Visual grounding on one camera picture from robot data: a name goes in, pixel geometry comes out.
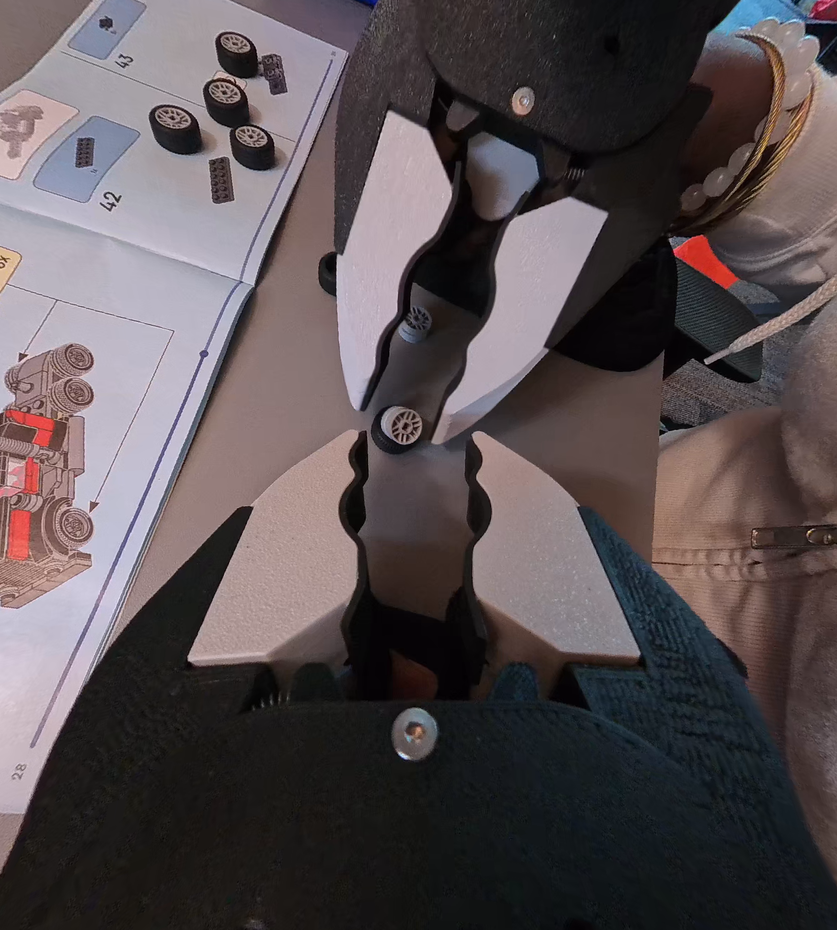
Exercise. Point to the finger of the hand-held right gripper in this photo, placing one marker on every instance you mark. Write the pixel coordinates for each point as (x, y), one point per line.
(535, 290)
(382, 240)

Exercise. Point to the grey lego wheel hub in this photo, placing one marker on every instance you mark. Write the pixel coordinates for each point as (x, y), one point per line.
(227, 94)
(402, 425)
(415, 323)
(238, 43)
(171, 120)
(253, 138)

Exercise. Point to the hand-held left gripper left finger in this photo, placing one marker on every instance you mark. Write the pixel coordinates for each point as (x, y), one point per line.
(280, 581)

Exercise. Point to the person's left hand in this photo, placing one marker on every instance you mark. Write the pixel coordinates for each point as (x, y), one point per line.
(411, 679)

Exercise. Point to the red flat object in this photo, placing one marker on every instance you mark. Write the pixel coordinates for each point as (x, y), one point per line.
(702, 261)

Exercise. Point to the open instruction booklet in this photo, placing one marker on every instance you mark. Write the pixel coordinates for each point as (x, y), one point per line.
(99, 240)

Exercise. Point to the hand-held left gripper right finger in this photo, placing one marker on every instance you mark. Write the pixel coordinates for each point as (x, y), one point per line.
(556, 581)

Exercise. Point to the person's right forearm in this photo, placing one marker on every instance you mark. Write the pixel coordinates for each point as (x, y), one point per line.
(825, 167)

